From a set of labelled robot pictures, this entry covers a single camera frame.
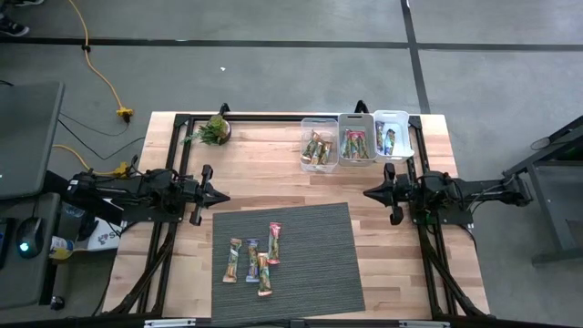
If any silver aluminium bracket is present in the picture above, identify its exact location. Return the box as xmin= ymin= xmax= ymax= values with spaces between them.
xmin=143 ymin=318 xmax=197 ymax=328
xmin=399 ymin=320 xmax=451 ymax=328

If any dark grey desk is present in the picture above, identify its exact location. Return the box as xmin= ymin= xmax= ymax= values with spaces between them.
xmin=0 ymin=80 xmax=66 ymax=200
xmin=0 ymin=191 xmax=63 ymax=311

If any orange-ended Chewy granola bar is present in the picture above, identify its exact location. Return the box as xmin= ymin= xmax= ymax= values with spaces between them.
xmin=221 ymin=237 xmax=243 ymax=284
xmin=255 ymin=252 xmax=273 ymax=298
xmin=316 ymin=136 xmax=333 ymax=166
xmin=301 ymin=129 xmax=320 ymax=161

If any black keyboard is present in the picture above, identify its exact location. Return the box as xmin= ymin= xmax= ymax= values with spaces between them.
xmin=0 ymin=217 xmax=17 ymax=270

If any white and yellow bottle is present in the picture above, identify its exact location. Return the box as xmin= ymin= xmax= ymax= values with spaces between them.
xmin=48 ymin=234 xmax=76 ymax=261

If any dark grey woven placemat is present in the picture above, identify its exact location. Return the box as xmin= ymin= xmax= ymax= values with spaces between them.
xmin=210 ymin=201 xmax=367 ymax=323

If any black metal stand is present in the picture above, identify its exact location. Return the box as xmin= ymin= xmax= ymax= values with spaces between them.
xmin=503 ymin=113 xmax=583 ymax=265

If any black aluminium table frame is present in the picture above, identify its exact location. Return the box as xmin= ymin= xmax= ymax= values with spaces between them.
xmin=102 ymin=99 xmax=491 ymax=328

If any black computer mouse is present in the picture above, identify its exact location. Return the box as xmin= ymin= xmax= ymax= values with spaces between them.
xmin=16 ymin=217 xmax=46 ymax=260

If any clear plastic storage bin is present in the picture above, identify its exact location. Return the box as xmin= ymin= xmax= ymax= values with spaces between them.
xmin=299 ymin=117 xmax=341 ymax=174

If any red-ended Chewy granola bar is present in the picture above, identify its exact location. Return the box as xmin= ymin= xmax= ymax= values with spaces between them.
xmin=341 ymin=129 xmax=354 ymax=159
xmin=266 ymin=221 xmax=282 ymax=266
xmin=357 ymin=130 xmax=370 ymax=160
xmin=349 ymin=130 xmax=362 ymax=160

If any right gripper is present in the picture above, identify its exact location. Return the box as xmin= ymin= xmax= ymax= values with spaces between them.
xmin=363 ymin=162 xmax=418 ymax=227

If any yellow extension cable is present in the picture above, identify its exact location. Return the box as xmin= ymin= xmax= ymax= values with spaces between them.
xmin=66 ymin=0 xmax=136 ymax=123
xmin=52 ymin=144 xmax=131 ymax=179

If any potted succulent plant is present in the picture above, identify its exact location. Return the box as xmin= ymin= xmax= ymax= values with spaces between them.
xmin=181 ymin=113 xmax=232 ymax=147

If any white printed box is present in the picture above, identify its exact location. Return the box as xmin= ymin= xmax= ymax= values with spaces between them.
xmin=85 ymin=217 xmax=125 ymax=252

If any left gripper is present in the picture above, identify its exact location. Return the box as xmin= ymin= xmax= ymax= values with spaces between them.
xmin=181 ymin=163 xmax=231 ymax=227

